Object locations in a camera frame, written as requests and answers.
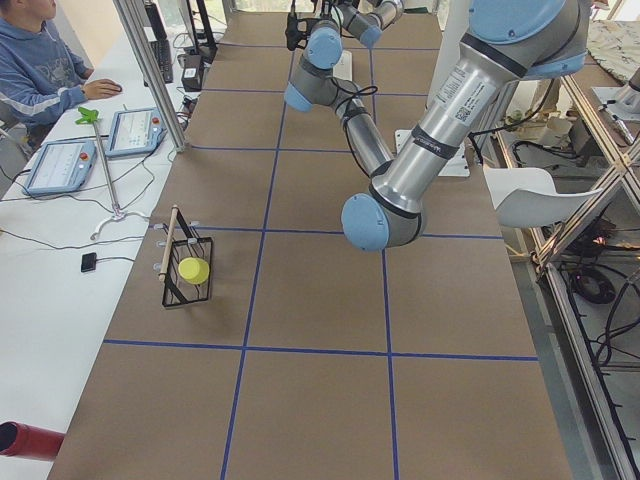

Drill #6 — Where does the person in blue hoodie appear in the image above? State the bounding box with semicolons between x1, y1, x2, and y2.
1;0;122;148

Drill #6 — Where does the white plastic chair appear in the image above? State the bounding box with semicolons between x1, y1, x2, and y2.
484;166;604;228

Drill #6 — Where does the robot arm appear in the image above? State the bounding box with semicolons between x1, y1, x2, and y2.
284;0;591;251
328;0;405;49

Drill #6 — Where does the far teach pendant tablet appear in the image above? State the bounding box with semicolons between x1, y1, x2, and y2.
105;108;166;159

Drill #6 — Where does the aluminium frame post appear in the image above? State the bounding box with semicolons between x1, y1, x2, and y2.
113;0;186;153

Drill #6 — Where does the black keyboard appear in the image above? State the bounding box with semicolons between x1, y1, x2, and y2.
149;40;174;84

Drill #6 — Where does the yellow cup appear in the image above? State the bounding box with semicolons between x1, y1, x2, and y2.
178;257;210;285

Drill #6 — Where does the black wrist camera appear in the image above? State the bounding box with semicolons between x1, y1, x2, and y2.
285;11;316;51

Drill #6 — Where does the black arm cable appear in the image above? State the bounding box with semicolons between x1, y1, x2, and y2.
331;77;379;176

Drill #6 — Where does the cream rabbit serving tray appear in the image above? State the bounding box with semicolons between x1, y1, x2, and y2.
333;50;353;81

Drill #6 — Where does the red cylinder tube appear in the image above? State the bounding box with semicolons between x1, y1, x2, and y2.
1;421;65;461

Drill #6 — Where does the teach pendant tablet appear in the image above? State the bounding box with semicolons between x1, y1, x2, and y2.
23;140;97;197
105;108;166;159

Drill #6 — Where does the black power adapter box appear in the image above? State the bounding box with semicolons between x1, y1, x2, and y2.
181;55;204;92

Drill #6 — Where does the small black puck device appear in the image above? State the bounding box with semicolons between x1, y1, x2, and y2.
80;252;98;273

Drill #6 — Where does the black wire cup rack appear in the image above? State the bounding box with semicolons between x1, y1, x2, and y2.
158;205;214;309

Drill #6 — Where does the near teach pendant tablet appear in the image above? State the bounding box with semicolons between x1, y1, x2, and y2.
23;140;97;197

